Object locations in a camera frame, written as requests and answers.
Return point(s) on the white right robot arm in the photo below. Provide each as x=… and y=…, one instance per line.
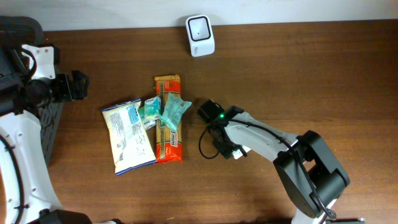
x=311, y=174

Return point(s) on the teal tissue pack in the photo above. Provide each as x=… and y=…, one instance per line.
x=147, y=122
x=152, y=108

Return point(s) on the mint green wipes pack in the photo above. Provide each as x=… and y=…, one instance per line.
x=173, y=110

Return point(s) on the white barcode scanner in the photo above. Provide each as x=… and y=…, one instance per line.
x=200, y=35

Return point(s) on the orange spaghetti pack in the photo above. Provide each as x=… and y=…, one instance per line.
x=168, y=143

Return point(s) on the cream blue snack bag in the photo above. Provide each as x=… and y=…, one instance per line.
x=130, y=145

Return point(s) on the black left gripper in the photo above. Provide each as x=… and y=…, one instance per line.
x=82, y=86

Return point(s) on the dark grey plastic basket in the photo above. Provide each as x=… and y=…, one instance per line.
x=46, y=130

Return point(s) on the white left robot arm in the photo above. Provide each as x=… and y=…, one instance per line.
x=30, y=197

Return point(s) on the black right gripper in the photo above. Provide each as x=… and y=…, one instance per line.
x=226, y=152

